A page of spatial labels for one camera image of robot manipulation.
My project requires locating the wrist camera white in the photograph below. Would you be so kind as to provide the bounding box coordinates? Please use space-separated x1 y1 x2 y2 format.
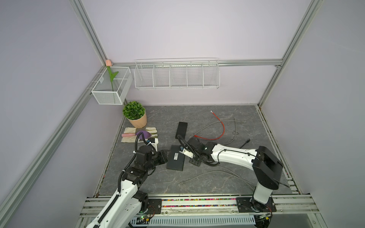
180 146 194 158
147 138 159 151

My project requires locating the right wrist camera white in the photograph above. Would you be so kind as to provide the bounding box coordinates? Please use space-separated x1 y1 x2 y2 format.
180 146 194 158

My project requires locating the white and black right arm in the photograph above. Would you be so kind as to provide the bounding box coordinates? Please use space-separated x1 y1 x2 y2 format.
176 135 283 212

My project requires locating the green plant in beige pot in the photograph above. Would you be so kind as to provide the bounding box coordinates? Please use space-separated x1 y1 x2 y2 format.
123 101 147 128

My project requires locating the red ethernet cable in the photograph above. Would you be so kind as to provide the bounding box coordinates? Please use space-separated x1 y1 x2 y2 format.
193 110 226 142

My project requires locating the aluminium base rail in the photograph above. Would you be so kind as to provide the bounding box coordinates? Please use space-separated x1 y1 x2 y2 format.
79 194 320 228

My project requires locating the black ribbed network switch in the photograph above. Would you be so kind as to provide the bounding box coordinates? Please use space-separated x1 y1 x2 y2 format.
175 122 188 139

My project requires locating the pink tulip artificial flower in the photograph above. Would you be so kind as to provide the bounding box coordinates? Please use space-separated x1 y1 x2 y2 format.
105 59 119 92

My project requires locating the purple trowel with pink handle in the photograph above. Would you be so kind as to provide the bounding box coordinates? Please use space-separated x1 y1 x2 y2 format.
122 130 151 139

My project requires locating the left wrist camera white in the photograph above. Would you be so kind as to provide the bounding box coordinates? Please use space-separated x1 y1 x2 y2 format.
147 138 159 151

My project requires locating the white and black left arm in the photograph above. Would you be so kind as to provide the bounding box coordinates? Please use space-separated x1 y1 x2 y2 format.
87 131 168 228

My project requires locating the white wire basket small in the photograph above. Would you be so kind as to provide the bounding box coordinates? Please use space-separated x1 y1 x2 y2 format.
91 66 133 105

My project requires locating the white wire shelf wide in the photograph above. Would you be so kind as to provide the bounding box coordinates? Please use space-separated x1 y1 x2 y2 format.
134 58 221 89

